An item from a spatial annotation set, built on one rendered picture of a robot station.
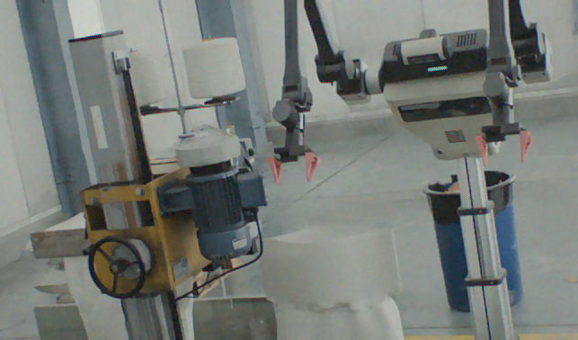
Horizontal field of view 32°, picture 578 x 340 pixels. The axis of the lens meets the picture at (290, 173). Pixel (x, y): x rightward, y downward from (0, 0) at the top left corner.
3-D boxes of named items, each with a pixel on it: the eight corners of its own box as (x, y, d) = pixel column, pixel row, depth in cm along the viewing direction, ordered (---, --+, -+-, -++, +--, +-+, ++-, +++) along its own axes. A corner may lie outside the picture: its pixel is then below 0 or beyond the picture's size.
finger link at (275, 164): (288, 179, 286) (289, 147, 289) (264, 182, 289) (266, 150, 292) (297, 185, 292) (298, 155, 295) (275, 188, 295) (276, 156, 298)
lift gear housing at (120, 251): (155, 272, 287) (147, 236, 285) (145, 280, 282) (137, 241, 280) (123, 274, 292) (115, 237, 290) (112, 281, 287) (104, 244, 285)
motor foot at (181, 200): (209, 204, 293) (204, 174, 292) (191, 215, 283) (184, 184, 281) (182, 207, 297) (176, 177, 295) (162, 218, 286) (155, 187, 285)
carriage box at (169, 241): (225, 255, 316) (206, 156, 310) (172, 292, 286) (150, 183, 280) (155, 259, 326) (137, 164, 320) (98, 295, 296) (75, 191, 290)
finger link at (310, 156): (310, 177, 283) (312, 145, 286) (287, 179, 286) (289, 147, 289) (320, 183, 289) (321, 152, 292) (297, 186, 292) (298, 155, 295)
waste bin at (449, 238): (538, 281, 558) (523, 165, 546) (522, 315, 512) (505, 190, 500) (452, 284, 578) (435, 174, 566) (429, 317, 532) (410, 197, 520)
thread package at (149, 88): (175, 99, 312) (164, 44, 309) (152, 107, 299) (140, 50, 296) (134, 104, 318) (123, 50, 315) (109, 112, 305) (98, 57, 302)
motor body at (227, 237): (262, 246, 296) (246, 162, 292) (240, 262, 282) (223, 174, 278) (216, 248, 302) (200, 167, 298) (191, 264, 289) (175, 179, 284)
